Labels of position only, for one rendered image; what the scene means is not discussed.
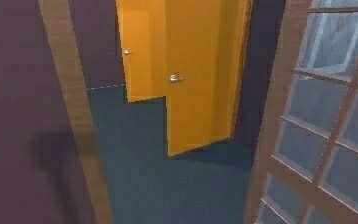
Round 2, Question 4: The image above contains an orange room door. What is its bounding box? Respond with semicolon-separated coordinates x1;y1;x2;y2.
164;0;254;157
115;0;168;103

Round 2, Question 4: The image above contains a brown glazed room door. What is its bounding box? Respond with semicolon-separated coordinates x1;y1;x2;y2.
242;0;358;224

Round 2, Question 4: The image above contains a brown wooden door frame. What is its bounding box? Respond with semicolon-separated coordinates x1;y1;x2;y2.
37;0;115;224

